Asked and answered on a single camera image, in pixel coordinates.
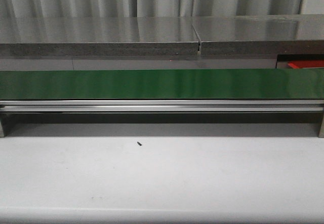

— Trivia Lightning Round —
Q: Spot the grey stone counter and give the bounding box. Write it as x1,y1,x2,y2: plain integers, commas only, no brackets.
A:
192,14,323,68
1,17,199,70

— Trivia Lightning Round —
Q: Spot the red plastic tray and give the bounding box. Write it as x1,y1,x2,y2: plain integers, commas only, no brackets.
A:
288,60,324,69

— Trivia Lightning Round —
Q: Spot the grey stone counter left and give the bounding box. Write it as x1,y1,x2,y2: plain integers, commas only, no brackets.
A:
1,17,199,70

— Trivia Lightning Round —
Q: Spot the green conveyor belt unit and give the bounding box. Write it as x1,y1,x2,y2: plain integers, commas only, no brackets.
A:
1,68,323,124

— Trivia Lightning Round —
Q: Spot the grey stone counter right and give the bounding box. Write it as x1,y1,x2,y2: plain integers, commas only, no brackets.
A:
192,14,323,68

